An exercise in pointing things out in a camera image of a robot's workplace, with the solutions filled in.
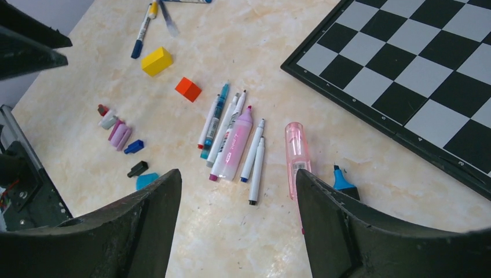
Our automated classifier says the yellow block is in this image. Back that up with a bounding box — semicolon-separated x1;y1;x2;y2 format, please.
141;47;174;76

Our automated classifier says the red capped white marker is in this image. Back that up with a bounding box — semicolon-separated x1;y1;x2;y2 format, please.
197;94;220;149

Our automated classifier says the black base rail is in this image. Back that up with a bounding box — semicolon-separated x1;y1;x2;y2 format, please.
1;105;72;232

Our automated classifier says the grey pen cap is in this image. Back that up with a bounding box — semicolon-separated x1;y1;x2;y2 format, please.
98;109;118;130

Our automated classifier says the small red block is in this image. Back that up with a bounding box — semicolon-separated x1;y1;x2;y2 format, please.
175;77;202;103

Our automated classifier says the magenta pen cap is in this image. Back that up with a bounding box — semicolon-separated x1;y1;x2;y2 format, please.
108;119;124;141

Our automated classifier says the pink highlighter pen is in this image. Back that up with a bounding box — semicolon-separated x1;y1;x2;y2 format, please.
219;105;253;181

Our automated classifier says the red pen cap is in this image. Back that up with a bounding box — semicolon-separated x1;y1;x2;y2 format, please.
97;104;109;116

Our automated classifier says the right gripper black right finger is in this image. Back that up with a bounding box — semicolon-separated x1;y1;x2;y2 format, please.
296;170;490;277

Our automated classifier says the blue clear pen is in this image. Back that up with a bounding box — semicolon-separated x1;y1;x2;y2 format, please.
163;0;212;4

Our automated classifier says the magenta capped white marker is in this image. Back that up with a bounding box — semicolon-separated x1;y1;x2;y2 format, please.
209;90;247;181

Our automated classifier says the blue capped white marker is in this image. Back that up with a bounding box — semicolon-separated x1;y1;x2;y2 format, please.
240;119;265;183

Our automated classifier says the blue pen cap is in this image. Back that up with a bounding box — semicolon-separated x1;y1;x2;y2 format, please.
123;140;144;155

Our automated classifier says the black white checkerboard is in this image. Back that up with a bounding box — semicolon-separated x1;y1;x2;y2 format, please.
281;0;490;198

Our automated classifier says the pink highlighter cap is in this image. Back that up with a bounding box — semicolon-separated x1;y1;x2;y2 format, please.
109;124;133;151

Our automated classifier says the pink eraser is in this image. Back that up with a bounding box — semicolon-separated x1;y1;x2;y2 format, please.
285;122;312;201

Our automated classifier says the thin purple pen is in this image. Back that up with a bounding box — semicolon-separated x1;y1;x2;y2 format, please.
157;0;179;37

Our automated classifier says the teal highlighter cap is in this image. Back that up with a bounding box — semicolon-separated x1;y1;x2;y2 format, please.
135;173;159;191

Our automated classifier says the black pen cap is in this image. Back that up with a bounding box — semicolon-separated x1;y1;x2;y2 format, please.
127;160;149;178

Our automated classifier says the blue teal pen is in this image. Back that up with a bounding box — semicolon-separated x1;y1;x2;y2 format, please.
200;81;230;159

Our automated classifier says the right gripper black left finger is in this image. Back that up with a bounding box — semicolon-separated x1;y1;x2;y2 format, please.
1;169;182;277

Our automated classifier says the yellow banded white pen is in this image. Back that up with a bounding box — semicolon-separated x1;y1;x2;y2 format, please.
131;1;157;59

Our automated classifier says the black capped white marker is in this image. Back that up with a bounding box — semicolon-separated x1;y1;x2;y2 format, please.
249;137;265;206

